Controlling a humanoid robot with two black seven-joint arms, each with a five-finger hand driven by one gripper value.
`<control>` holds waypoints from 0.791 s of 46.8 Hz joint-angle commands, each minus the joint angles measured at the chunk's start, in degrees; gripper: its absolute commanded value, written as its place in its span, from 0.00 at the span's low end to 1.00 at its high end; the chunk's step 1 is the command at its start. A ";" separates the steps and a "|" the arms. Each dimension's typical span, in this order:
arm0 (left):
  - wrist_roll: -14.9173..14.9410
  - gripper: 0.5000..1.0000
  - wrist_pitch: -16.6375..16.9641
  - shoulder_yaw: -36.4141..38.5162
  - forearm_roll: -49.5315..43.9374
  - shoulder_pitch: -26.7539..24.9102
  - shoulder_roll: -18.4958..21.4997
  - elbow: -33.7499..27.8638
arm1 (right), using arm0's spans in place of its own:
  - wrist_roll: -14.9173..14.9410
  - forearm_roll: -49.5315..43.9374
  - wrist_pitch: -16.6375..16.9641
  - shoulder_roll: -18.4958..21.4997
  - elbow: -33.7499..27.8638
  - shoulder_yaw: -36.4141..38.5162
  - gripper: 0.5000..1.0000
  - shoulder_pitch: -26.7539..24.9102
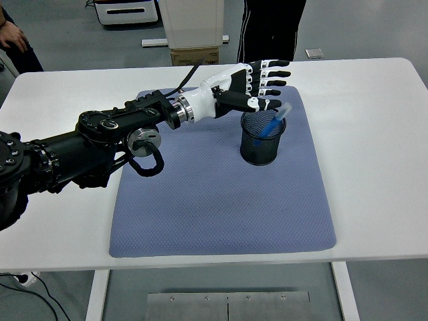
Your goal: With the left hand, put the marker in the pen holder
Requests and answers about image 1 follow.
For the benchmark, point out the person's hand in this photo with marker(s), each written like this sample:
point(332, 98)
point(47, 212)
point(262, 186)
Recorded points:
point(13, 37)

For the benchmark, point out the white appliance with black slot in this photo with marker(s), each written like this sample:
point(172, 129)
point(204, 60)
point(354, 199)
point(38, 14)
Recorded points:
point(127, 11)

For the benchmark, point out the white table leg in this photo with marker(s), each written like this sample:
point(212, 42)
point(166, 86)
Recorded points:
point(346, 294)
point(97, 294)

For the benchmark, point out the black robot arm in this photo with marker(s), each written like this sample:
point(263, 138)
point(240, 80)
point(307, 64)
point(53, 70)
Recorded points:
point(83, 143)

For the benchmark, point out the black mesh pen holder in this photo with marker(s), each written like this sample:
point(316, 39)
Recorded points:
point(261, 152)

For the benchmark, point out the white power strip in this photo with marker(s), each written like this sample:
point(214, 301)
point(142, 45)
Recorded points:
point(27, 278)

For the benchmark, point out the brown cardboard box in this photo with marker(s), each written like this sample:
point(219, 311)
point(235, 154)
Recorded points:
point(187, 56)

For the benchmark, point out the blue marker with clear cap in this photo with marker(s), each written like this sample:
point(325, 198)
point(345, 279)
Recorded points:
point(271, 125)

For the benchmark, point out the grey metal plate with screws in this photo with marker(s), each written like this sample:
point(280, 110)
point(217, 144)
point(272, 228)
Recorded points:
point(200, 307)

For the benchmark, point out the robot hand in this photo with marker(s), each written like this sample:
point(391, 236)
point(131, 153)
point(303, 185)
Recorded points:
point(207, 97)

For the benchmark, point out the blue-grey quilted mat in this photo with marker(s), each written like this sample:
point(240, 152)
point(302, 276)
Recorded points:
point(217, 207)

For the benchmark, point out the grey floor socket plate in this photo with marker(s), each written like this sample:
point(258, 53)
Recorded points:
point(314, 53)

